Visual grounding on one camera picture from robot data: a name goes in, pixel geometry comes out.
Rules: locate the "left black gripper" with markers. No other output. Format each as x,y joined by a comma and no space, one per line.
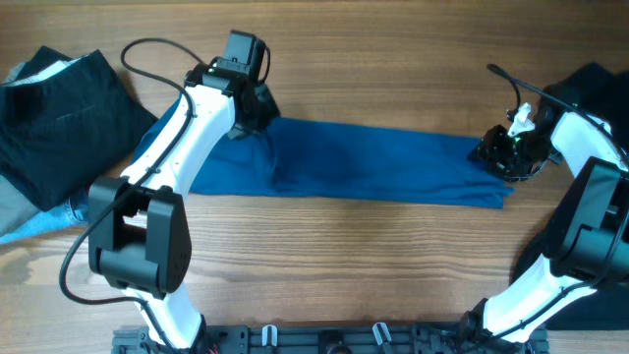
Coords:
262,112

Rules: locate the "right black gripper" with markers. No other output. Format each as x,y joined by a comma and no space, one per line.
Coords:
494,153

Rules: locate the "blue polo shirt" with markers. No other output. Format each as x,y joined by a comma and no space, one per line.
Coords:
299,158

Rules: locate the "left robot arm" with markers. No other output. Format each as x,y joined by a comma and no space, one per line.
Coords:
138,235

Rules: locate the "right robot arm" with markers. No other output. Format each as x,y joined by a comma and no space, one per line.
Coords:
515,313

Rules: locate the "black garment pile right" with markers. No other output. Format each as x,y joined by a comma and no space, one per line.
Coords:
587,235

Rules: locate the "folded black garment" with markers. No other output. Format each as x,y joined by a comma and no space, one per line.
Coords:
64,122

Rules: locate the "folded blue jeans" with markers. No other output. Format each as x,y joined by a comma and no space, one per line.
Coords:
71,213

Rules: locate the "folded grey garment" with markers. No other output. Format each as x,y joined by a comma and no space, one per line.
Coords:
16,209

